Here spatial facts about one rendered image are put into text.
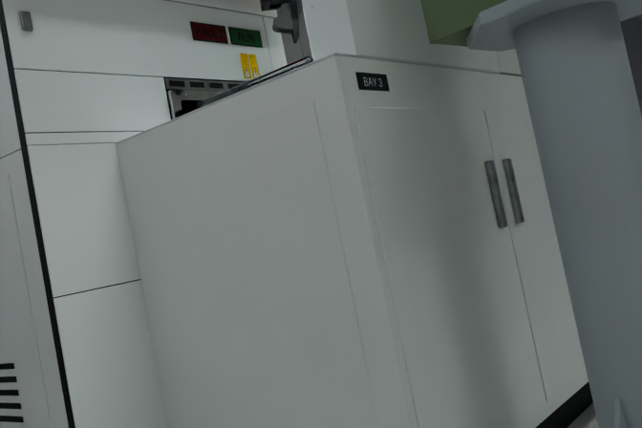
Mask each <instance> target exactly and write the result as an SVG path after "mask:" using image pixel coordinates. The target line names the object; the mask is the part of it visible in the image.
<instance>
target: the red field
mask: <svg viewBox="0 0 642 428"><path fill-rule="evenodd" d="M192 27H193V32H194V36H195V38H199V39H207V40H215V41H224V42H227V40H226V35H225V28H224V27H217V26H210V25H203V24H196V23H192Z"/></svg>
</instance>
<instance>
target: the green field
mask: <svg viewBox="0 0 642 428"><path fill-rule="evenodd" d="M230 31H231V36H232V42H233V43H240V44H248V45H256V46H262V43H261V38H260V34H259V32H252V31H245V30H238V29H230Z"/></svg>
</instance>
